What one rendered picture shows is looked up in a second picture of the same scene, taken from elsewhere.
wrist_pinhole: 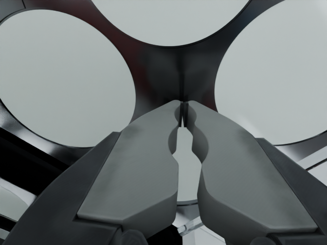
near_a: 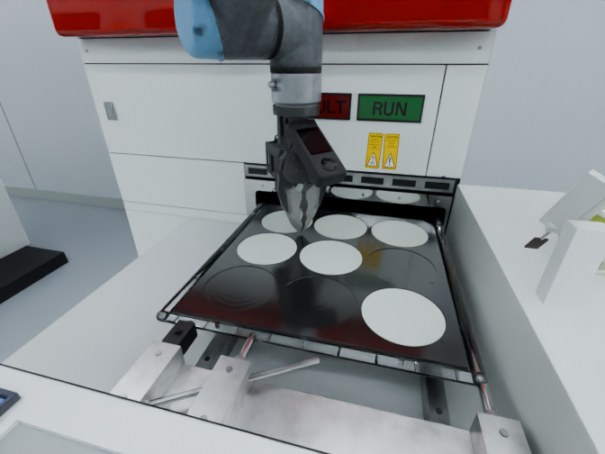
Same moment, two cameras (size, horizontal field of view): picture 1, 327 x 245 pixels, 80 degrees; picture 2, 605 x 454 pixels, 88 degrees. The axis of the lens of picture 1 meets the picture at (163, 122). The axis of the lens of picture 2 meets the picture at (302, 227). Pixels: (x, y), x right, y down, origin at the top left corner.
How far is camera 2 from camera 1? 0.48 m
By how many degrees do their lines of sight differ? 34
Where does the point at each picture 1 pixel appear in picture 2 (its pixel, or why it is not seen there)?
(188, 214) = (266, 209)
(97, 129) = (323, 221)
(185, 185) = (277, 216)
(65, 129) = (334, 218)
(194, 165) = (280, 222)
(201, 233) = (238, 211)
